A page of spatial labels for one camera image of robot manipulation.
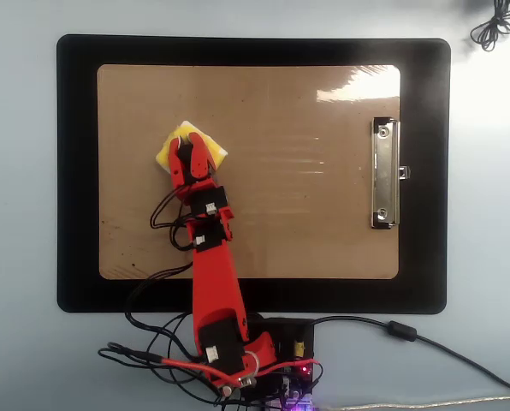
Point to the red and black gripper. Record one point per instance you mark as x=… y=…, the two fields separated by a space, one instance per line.
x=205 y=199

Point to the yellow sponge with black knob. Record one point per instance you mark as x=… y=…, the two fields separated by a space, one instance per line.
x=163 y=154

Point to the black robot base with electronics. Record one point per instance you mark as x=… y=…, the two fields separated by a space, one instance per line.
x=291 y=338

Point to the brown clipboard board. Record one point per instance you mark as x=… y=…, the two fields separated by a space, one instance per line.
x=289 y=222

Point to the black rubber mat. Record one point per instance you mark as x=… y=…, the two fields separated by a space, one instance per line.
x=75 y=171

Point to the silver metal clipboard clip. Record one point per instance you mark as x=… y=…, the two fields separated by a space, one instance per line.
x=385 y=171

